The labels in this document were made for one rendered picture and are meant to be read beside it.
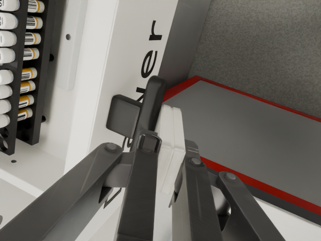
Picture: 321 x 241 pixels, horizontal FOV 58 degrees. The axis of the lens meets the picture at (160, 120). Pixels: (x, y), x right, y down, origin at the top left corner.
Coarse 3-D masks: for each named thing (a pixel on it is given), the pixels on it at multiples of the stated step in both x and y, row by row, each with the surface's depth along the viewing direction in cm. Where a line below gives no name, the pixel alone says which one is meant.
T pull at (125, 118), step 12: (156, 84) 20; (120, 96) 21; (144, 96) 20; (156, 96) 20; (120, 108) 21; (132, 108) 21; (144, 108) 20; (156, 108) 20; (108, 120) 22; (120, 120) 21; (132, 120) 21; (144, 120) 21; (156, 120) 21; (120, 132) 22; (132, 132) 21; (132, 144) 21
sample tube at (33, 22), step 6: (0, 12) 23; (0, 18) 23; (6, 18) 23; (12, 18) 23; (30, 18) 25; (36, 18) 26; (0, 24) 23; (6, 24) 23; (12, 24) 23; (30, 24) 25; (36, 24) 26; (42, 24) 26
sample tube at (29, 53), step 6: (0, 48) 24; (6, 48) 24; (24, 48) 26; (30, 48) 27; (36, 48) 27; (0, 54) 24; (6, 54) 24; (12, 54) 26; (24, 54) 26; (30, 54) 26; (36, 54) 27; (0, 60) 24; (6, 60) 24; (12, 60) 25
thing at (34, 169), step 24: (48, 72) 32; (48, 96) 33; (72, 96) 32; (48, 120) 34; (72, 120) 32; (24, 144) 35; (48, 144) 35; (0, 168) 30; (24, 168) 31; (48, 168) 32
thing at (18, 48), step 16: (16, 16) 24; (16, 32) 24; (16, 48) 24; (16, 64) 25; (16, 80) 25; (16, 96) 26; (16, 112) 27; (0, 128) 28; (16, 128) 28; (0, 144) 29
